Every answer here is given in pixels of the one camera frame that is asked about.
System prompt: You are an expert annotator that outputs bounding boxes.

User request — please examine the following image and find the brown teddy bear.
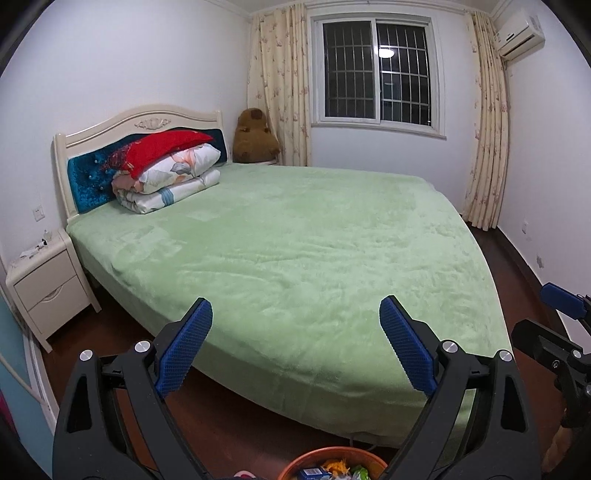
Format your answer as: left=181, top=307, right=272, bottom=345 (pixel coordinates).
left=232, top=107, right=281, bottom=164

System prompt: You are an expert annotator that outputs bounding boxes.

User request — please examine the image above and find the cream floral curtain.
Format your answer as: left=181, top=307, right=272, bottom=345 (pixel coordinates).
left=461, top=11, right=512, bottom=232
left=246, top=4, right=312, bottom=168

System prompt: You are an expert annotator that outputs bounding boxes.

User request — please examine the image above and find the folded white floral quilt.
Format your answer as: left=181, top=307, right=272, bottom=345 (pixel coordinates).
left=112, top=168, right=221, bottom=214

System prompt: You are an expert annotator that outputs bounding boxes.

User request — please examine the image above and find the white floral pillow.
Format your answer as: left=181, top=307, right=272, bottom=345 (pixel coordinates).
left=137, top=144, right=222, bottom=185

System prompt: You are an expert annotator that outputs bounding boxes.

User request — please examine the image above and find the window with security bars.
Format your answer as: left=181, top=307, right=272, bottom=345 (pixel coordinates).
left=307, top=16, right=446, bottom=139

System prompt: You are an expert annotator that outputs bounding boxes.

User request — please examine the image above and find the red pillow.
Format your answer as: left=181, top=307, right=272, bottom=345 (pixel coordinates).
left=108, top=130, right=214, bottom=182

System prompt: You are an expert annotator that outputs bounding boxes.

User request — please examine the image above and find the cream nightstand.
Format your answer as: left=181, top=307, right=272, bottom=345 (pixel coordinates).
left=6, top=228, right=102, bottom=354

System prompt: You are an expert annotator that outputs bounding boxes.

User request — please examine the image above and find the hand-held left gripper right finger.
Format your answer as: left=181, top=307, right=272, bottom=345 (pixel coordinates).
left=379, top=295, right=541, bottom=480

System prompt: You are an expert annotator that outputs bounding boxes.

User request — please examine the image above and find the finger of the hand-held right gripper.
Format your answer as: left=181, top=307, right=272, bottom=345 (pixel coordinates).
left=540, top=282, right=591, bottom=334
left=512, top=318, right=591, bottom=393

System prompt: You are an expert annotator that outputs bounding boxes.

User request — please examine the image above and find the white air conditioner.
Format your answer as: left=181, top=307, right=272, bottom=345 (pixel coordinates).
left=492, top=10, right=546, bottom=60

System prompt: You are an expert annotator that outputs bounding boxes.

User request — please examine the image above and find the cream headboard with blue panel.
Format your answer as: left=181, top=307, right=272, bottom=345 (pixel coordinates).
left=53, top=104, right=232, bottom=232

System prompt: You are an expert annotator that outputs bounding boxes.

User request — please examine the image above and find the orange plastic basin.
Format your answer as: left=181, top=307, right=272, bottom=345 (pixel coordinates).
left=279, top=445, right=389, bottom=480

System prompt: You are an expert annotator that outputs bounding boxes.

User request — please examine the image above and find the bed with green sheet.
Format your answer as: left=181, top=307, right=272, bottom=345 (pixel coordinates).
left=65, top=165, right=513, bottom=450

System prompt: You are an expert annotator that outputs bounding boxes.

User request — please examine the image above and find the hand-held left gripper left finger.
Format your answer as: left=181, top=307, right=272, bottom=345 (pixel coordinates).
left=52, top=296, right=214, bottom=480

